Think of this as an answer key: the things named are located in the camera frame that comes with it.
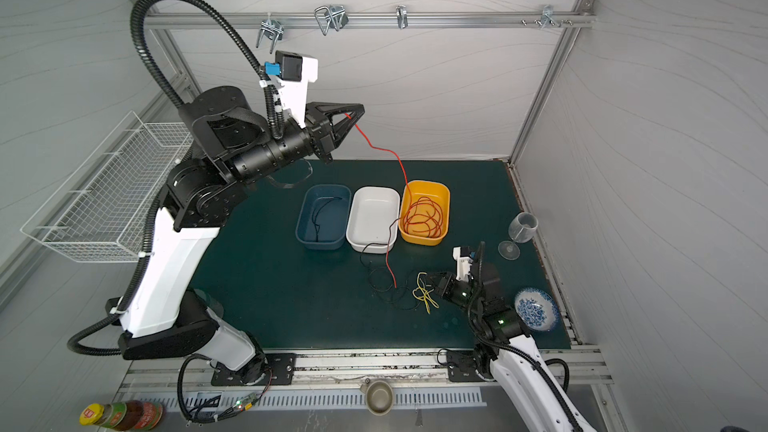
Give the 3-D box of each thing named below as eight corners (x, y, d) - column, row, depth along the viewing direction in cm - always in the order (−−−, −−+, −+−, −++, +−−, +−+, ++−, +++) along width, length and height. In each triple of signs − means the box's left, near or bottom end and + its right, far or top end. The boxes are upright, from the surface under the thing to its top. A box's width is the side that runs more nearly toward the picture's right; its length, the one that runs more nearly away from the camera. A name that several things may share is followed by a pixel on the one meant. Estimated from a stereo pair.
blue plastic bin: (297, 251, 97) (292, 241, 92) (310, 196, 112) (306, 184, 107) (349, 251, 97) (346, 241, 92) (354, 196, 112) (353, 184, 107)
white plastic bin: (346, 260, 96) (344, 249, 90) (353, 198, 112) (351, 186, 106) (400, 260, 96) (401, 249, 90) (399, 198, 112) (400, 186, 106)
